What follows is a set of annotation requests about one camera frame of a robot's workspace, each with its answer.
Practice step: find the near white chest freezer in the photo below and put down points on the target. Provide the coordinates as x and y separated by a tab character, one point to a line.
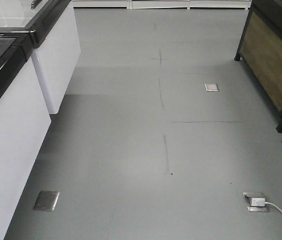
24	121

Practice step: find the closed steel floor socket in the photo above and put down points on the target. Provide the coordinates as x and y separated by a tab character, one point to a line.
46	201

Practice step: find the white chest freezer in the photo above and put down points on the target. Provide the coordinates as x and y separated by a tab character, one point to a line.
24	121
52	29

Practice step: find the small steel floor plate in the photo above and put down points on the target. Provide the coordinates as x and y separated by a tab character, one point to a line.
211	87

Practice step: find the white power adapter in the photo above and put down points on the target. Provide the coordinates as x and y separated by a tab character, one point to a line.
257	202

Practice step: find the white shelf base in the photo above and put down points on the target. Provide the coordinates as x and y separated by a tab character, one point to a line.
162	4

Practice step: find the far white chest freezer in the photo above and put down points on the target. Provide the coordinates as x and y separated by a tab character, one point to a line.
52	29

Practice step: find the wood panel display stand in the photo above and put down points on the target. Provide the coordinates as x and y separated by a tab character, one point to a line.
260	46

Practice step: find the open floor socket box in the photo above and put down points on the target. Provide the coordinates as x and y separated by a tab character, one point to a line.
246	196

